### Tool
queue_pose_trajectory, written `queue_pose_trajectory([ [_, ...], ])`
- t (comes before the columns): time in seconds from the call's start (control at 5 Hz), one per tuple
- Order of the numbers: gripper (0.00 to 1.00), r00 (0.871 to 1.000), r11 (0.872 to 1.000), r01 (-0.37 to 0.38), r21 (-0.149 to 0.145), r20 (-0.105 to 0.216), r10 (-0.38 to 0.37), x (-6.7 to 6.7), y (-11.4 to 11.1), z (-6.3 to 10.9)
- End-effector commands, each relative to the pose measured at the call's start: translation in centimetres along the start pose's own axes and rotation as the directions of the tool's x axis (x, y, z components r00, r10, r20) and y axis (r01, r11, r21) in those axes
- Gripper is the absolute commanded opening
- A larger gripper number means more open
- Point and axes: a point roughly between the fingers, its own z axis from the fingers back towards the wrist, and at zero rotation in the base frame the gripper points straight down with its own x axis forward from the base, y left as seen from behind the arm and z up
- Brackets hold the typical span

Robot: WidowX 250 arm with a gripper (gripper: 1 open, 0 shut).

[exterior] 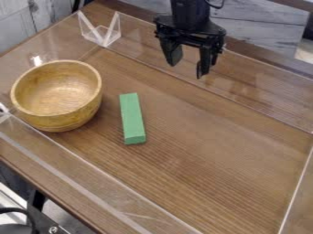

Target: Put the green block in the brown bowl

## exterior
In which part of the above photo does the clear acrylic corner bracket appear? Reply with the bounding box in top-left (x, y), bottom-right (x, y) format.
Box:
top-left (78, 11), bottom-right (120, 48)

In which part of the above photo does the green rectangular block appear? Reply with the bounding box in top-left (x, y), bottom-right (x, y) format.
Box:
top-left (120, 93), bottom-right (146, 144)

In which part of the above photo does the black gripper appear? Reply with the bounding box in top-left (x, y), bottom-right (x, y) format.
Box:
top-left (154, 16), bottom-right (226, 79)

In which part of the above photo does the clear acrylic barrier wall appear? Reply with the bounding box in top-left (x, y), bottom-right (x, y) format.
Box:
top-left (0, 15), bottom-right (313, 234)

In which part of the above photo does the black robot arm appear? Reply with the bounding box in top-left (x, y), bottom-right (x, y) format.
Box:
top-left (154, 0), bottom-right (226, 79)

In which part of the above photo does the black cable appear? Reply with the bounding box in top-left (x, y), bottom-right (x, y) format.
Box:
top-left (0, 206), bottom-right (42, 234)

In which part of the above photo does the black table clamp mount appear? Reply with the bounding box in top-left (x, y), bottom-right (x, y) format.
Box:
top-left (24, 207), bottom-right (72, 234)

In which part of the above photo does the black table leg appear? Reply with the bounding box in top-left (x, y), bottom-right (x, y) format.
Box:
top-left (29, 190), bottom-right (47, 211)

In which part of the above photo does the brown wooden bowl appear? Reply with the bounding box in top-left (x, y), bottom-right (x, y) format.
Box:
top-left (9, 59), bottom-right (103, 133)

